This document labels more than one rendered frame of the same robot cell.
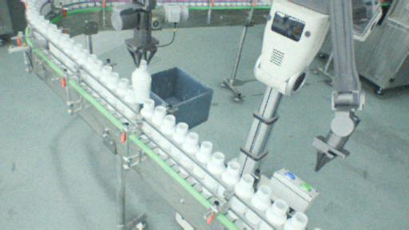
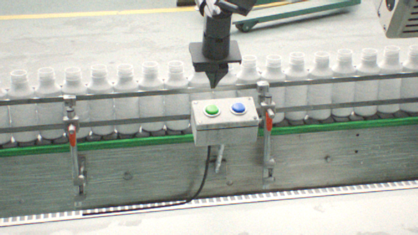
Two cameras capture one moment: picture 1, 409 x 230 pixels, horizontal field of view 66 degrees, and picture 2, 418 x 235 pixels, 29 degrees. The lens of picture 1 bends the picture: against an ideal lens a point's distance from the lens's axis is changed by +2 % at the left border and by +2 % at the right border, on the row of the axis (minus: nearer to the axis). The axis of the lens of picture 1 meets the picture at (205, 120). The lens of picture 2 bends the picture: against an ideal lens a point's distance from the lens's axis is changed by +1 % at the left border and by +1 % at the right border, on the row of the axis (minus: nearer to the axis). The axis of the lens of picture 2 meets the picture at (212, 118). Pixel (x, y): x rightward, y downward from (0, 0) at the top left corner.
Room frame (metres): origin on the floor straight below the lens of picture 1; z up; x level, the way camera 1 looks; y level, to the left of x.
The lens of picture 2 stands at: (1.79, -1.53, 1.81)
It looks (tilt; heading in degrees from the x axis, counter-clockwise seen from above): 25 degrees down; 133
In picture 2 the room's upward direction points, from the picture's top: straight up
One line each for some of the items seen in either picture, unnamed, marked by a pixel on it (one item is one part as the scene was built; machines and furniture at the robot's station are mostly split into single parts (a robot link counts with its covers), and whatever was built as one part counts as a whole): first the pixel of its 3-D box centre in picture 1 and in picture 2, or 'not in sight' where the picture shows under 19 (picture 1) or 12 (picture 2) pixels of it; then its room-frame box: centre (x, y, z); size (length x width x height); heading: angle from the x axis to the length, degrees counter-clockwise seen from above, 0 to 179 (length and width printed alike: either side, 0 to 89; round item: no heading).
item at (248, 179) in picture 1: (241, 196); (248, 89); (0.65, -0.16, 1.08); 0.06 x 0.06 x 0.17
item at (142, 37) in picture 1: (142, 35); not in sight; (0.98, 0.26, 1.40); 0.10 x 0.07 x 0.07; 142
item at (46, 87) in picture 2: not in sight; (49, 102); (0.36, -0.54, 1.08); 0.06 x 0.06 x 0.17
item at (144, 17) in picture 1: (140, 17); not in sight; (0.97, 0.27, 1.46); 0.07 x 0.06 x 0.07; 143
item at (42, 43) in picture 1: (36, 62); not in sight; (1.39, 0.92, 0.96); 0.23 x 0.10 x 0.27; 142
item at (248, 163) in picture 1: (246, 172); not in sight; (1.36, -0.31, 0.49); 0.13 x 0.13 x 0.40; 52
